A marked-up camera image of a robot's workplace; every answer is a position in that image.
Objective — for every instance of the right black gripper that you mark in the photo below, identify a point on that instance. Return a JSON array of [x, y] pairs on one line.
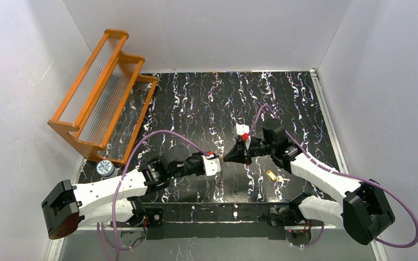
[[247, 152]]

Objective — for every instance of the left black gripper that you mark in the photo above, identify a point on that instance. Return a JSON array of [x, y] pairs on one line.
[[202, 165]]

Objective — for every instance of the white keyring holder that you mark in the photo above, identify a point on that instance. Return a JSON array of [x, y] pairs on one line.
[[219, 179]]

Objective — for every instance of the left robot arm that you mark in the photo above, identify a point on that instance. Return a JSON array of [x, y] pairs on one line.
[[70, 206]]

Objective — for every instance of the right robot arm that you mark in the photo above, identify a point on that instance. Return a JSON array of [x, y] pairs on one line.
[[361, 208]]

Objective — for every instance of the orange wooden rack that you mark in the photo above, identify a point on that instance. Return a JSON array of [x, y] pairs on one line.
[[90, 113]]

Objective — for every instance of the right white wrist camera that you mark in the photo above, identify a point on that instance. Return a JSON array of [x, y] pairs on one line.
[[242, 132]]

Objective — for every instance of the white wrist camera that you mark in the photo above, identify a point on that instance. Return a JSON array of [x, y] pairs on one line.
[[242, 132], [212, 165]]

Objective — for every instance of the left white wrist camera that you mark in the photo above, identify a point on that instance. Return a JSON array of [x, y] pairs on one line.
[[212, 165]]

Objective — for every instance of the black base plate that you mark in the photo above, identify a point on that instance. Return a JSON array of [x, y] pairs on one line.
[[219, 220]]

